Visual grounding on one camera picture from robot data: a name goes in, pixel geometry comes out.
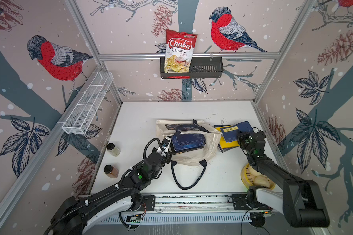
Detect The Little Prince book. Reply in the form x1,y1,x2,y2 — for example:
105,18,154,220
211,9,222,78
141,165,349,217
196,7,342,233
171,142,206,154

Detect black wire wall basket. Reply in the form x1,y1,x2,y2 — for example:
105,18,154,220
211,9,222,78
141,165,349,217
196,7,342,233
159,57,224,79

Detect circuit board under right base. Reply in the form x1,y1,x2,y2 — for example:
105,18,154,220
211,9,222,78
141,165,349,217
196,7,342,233
251,211,275,219

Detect Chuba cassava chips bag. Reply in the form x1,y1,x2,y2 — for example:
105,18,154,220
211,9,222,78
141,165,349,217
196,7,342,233
164,29,198,73

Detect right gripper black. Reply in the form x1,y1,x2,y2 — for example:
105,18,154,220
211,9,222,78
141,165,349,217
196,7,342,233
236,129,254,156

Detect yellow bamboo steamer basket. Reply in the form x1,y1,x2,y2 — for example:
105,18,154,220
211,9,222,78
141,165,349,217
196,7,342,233
241,164,276,190

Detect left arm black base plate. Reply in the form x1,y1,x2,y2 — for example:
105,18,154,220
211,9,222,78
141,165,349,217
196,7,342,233
141,195,156,212

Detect brown spice jar black lid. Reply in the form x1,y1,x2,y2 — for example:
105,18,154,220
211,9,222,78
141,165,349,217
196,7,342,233
104,164,119,178

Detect circuit board under base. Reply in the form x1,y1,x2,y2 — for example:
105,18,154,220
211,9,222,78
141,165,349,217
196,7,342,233
251,211,275,219
125,214,143,225

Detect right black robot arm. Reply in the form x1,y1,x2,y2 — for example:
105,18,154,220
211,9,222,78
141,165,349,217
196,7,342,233
237,130,330,228

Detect clear spice jar black lid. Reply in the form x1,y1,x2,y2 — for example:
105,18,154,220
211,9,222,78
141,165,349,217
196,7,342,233
106,143,121,157

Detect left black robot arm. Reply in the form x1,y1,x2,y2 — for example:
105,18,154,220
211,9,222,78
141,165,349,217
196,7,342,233
45,137,172,235

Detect circuit board under left base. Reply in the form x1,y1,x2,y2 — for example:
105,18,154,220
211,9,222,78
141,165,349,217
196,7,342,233
125,214,143,225

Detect cream canvas tote bag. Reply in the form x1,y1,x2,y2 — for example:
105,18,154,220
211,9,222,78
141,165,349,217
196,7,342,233
156,119,222,166

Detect dark blue thin book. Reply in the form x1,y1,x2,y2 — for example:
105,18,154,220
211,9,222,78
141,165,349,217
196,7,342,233
219,121,253,143
171,134,206,145
218,145,236,153

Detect horizontal aluminium rail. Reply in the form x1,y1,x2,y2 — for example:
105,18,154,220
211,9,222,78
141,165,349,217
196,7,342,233
98,52,281,62

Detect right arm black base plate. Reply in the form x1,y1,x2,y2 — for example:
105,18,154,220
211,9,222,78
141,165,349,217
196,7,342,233
230,193,272,211

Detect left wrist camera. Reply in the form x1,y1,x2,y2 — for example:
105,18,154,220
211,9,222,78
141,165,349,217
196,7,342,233
161,137,172,152

